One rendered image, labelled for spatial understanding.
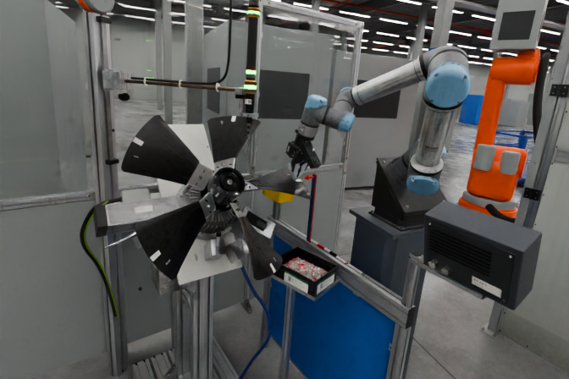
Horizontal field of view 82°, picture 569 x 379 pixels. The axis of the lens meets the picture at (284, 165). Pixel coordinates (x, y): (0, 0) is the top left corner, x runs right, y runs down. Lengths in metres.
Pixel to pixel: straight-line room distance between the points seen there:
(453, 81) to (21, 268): 1.93
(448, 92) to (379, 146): 4.43
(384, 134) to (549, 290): 3.49
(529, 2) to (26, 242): 4.88
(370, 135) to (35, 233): 4.47
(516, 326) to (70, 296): 2.69
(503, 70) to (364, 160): 2.15
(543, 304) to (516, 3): 3.28
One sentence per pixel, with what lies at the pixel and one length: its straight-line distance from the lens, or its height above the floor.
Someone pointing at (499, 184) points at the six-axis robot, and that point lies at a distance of 4.71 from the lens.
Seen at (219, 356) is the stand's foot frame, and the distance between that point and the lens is 2.13.
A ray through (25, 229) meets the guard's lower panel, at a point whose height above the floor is 0.85.
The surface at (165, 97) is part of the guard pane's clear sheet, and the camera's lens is 1.85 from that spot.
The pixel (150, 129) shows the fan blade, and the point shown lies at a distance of 1.23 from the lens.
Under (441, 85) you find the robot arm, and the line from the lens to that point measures 1.07.
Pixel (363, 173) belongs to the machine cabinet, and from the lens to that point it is 5.41.
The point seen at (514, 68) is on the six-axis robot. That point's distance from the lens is 4.79.
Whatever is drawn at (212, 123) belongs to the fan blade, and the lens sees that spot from 1.43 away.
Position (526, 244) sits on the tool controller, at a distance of 1.00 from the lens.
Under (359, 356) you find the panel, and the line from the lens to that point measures 1.58.
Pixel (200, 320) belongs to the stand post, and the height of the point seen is 0.57.
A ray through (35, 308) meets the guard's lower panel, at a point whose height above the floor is 0.44.
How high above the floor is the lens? 1.57
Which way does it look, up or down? 14 degrees down
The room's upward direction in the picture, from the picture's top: 4 degrees clockwise
